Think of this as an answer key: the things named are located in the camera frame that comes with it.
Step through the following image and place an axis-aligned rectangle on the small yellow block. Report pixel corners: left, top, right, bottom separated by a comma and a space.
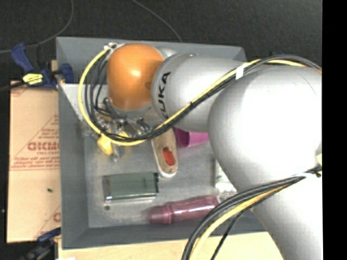
97, 134, 114, 156

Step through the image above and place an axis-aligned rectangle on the green flat block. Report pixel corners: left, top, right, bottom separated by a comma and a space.
102, 171, 161, 202

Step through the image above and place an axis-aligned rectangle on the beige oval block orange spot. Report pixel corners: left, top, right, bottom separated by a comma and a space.
151, 128, 179, 178

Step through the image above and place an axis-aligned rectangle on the grey metal bin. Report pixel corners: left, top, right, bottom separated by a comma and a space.
55, 36, 272, 249

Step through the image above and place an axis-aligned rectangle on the pink cup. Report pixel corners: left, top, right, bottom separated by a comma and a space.
173, 127, 210, 148

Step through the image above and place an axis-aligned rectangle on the brown cardboard board red print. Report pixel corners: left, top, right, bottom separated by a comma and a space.
5, 80, 62, 243

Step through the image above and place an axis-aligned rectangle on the purple bottle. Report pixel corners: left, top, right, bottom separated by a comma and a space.
147, 194, 220, 225

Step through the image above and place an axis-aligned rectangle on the clear plastic packet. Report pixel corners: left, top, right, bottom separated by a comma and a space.
215, 169, 238, 200

